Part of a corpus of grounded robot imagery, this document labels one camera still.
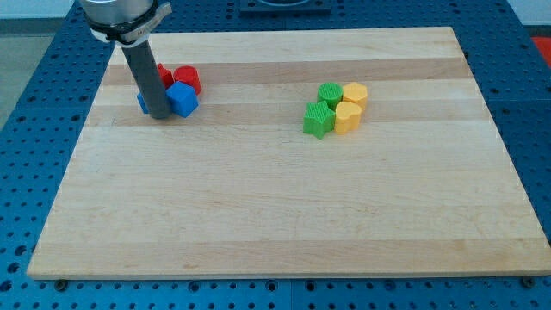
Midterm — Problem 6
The blue cube block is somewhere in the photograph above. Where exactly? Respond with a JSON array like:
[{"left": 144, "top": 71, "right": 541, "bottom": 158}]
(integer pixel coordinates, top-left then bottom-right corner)
[{"left": 166, "top": 82, "right": 199, "bottom": 118}]

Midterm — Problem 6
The red cylinder block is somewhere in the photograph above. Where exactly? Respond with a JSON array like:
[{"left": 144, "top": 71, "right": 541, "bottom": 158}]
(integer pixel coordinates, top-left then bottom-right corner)
[{"left": 173, "top": 65, "right": 202, "bottom": 95}]

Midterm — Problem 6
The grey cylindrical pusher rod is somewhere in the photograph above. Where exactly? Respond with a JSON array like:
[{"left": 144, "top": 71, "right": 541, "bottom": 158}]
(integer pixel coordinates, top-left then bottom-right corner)
[{"left": 122, "top": 40, "right": 171, "bottom": 119}]

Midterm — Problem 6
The green cylinder block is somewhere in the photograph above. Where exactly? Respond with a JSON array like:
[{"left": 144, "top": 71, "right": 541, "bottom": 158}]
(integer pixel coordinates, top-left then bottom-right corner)
[{"left": 317, "top": 82, "right": 344, "bottom": 110}]

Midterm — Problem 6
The green star block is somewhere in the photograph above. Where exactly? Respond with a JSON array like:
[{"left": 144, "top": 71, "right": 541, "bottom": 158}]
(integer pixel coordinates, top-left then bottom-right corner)
[{"left": 303, "top": 101, "right": 336, "bottom": 140}]

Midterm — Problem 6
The small blue block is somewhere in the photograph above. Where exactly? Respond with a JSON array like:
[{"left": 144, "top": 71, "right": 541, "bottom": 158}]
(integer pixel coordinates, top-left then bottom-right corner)
[{"left": 136, "top": 93, "right": 149, "bottom": 114}]

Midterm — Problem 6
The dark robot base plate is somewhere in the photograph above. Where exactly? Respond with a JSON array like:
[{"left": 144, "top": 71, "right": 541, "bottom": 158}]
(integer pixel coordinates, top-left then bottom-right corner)
[{"left": 238, "top": 0, "right": 332, "bottom": 16}]

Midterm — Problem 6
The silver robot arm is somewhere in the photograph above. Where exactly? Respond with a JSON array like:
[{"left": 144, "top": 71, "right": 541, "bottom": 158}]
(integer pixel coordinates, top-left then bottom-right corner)
[{"left": 78, "top": 0, "right": 172, "bottom": 48}]

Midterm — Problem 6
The red star block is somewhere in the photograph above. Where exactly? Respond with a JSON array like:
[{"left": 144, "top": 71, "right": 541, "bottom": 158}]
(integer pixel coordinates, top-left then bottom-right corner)
[{"left": 157, "top": 63, "right": 174, "bottom": 90}]

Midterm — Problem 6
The yellow hexagon block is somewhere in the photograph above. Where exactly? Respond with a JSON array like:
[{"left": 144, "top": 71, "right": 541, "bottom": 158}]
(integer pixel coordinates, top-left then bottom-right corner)
[{"left": 342, "top": 82, "right": 368, "bottom": 110}]

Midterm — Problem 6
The yellow heart block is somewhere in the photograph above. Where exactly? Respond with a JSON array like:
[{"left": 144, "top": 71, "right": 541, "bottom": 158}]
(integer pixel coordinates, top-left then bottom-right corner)
[{"left": 334, "top": 102, "right": 363, "bottom": 134}]

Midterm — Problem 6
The wooden board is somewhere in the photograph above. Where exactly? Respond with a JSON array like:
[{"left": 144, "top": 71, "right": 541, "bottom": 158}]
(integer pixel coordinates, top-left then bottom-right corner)
[{"left": 28, "top": 27, "right": 550, "bottom": 280}]

